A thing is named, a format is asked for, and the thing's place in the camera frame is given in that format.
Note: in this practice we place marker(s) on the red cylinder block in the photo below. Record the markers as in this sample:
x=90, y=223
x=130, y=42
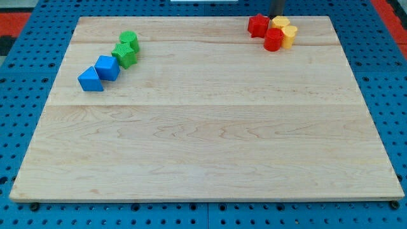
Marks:
x=273, y=39

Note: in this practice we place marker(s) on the grey metal pusher rod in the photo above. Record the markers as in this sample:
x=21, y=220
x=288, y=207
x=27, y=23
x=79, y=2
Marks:
x=276, y=8

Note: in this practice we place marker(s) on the blue cube block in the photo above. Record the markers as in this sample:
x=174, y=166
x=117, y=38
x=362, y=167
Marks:
x=107, y=68

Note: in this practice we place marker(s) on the green star block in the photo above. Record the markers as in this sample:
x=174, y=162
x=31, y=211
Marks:
x=124, y=54

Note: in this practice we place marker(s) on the large wooden board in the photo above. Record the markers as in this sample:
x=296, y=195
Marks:
x=206, y=115

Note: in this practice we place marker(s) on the red star block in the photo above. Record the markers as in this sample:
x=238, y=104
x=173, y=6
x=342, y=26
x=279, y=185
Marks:
x=258, y=25

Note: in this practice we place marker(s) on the yellow hexagon block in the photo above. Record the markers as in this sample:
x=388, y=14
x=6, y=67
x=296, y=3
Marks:
x=279, y=22

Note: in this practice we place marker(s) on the blue triangle block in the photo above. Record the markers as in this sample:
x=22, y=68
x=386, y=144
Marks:
x=89, y=81

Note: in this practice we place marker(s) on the green cylinder block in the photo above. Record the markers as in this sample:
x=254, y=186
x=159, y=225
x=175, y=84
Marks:
x=130, y=37

